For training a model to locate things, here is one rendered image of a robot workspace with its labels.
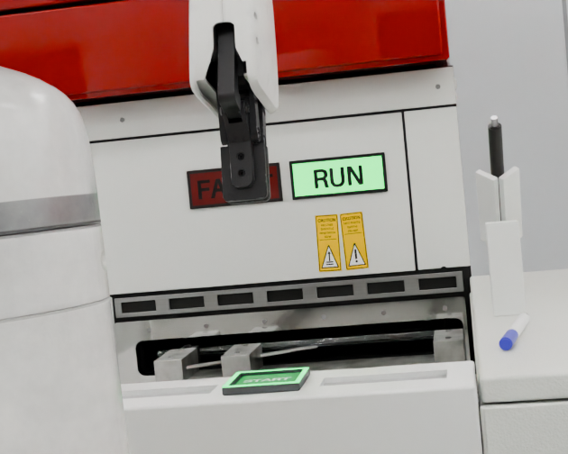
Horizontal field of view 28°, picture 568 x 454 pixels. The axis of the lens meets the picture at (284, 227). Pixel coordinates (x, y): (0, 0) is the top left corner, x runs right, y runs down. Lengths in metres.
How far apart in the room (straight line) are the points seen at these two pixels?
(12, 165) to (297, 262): 0.93
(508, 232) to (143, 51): 0.55
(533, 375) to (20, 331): 0.39
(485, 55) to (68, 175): 2.41
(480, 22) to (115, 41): 1.61
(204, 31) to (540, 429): 0.35
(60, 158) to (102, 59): 0.90
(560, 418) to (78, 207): 0.39
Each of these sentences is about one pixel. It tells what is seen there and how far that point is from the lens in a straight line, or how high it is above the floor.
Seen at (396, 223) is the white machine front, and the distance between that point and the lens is 1.39.
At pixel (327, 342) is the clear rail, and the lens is 1.41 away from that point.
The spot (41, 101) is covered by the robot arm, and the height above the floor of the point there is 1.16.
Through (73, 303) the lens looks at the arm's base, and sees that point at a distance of 0.51.
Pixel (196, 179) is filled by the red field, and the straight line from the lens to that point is 1.42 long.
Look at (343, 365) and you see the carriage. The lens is 1.33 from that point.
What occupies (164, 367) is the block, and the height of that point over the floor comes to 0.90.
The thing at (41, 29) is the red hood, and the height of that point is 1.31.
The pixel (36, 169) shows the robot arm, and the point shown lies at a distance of 0.50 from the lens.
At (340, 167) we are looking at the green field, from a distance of 1.39.
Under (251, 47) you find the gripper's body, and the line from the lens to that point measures 0.78.
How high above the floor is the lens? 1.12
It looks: 3 degrees down
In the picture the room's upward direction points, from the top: 5 degrees counter-clockwise
